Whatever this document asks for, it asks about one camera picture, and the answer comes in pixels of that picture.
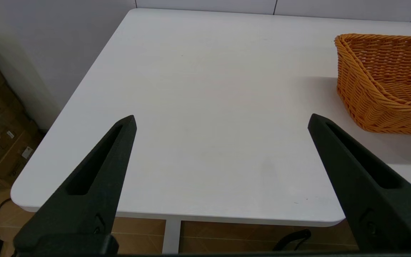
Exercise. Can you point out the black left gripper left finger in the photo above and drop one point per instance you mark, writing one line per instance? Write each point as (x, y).
(91, 200)

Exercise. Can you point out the white table leg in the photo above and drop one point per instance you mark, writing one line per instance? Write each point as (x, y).
(172, 235)

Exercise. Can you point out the brown woven wicker basket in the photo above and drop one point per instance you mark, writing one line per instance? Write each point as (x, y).
(380, 82)

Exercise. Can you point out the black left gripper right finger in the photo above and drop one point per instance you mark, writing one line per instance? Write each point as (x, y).
(376, 207)

